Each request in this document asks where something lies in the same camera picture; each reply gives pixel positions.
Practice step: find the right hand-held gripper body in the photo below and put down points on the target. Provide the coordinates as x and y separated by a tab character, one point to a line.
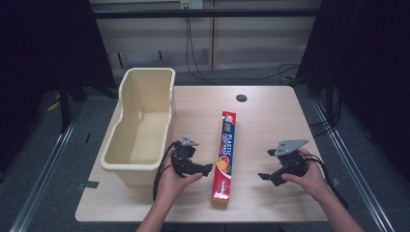
291	162

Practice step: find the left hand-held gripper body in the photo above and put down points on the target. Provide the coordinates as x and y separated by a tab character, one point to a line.
182	154

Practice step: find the red plastic wrap box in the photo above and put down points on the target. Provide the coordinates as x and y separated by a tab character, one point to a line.
225	151

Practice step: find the cream plastic bin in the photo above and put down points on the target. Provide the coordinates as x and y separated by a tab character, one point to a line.
146	135

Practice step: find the person's right hand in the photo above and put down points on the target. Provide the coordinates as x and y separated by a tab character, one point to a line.
311	182

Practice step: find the person's left hand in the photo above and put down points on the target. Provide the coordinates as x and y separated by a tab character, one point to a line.
170	187

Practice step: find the grey tape strip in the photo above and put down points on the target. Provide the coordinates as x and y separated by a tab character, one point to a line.
87	184

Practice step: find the dark curtain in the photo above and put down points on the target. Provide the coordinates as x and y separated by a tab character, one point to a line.
370	64
38	64

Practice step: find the black metal stand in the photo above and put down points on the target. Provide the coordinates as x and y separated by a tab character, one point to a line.
64	106

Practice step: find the black horizontal bar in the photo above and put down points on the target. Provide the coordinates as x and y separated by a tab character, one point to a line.
206	13

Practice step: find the metal floor rail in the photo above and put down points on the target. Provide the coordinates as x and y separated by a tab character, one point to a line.
42	180
357	174

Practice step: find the white wall socket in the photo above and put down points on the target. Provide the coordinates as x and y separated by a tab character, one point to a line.
191	4

